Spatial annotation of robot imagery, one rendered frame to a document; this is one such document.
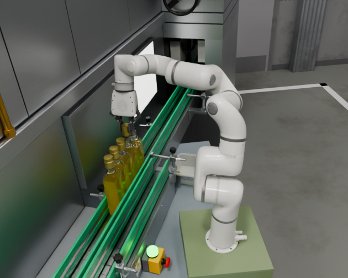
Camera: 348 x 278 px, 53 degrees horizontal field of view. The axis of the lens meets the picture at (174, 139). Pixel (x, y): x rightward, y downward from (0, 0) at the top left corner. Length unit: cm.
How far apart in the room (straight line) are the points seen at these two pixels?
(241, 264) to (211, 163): 42
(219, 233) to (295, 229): 137
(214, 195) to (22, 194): 61
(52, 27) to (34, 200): 57
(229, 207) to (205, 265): 26
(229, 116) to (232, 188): 25
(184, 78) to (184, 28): 107
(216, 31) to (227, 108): 114
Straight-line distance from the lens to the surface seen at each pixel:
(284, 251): 249
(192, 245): 140
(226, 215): 124
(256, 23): 470
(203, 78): 113
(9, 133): 106
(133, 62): 126
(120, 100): 136
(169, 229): 155
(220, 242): 136
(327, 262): 251
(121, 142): 136
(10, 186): 113
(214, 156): 114
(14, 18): 110
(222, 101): 108
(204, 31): 218
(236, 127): 110
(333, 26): 518
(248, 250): 141
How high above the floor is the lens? 190
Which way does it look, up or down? 33 degrees down
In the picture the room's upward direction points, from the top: 3 degrees counter-clockwise
